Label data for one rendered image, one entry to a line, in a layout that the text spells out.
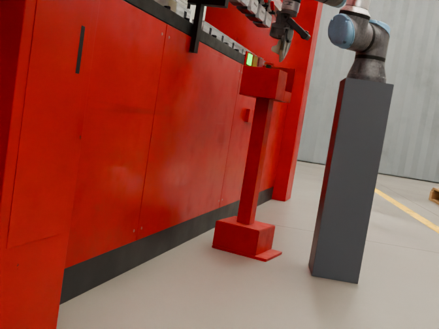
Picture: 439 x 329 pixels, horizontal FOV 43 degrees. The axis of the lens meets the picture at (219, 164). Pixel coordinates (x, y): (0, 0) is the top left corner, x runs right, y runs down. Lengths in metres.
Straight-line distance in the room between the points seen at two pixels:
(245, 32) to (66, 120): 3.20
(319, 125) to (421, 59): 1.99
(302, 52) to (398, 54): 5.82
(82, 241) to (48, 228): 0.36
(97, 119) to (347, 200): 1.07
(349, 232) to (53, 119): 1.35
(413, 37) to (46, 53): 9.11
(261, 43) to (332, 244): 2.36
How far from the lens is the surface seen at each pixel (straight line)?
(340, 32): 2.12
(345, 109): 2.15
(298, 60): 4.18
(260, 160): 2.35
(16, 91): 1.06
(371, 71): 2.19
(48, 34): 1.12
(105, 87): 1.53
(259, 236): 2.30
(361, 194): 2.17
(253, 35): 4.28
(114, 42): 1.55
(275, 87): 2.25
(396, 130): 9.84
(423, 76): 9.97
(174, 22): 1.92
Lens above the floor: 0.56
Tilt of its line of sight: 5 degrees down
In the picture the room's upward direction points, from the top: 9 degrees clockwise
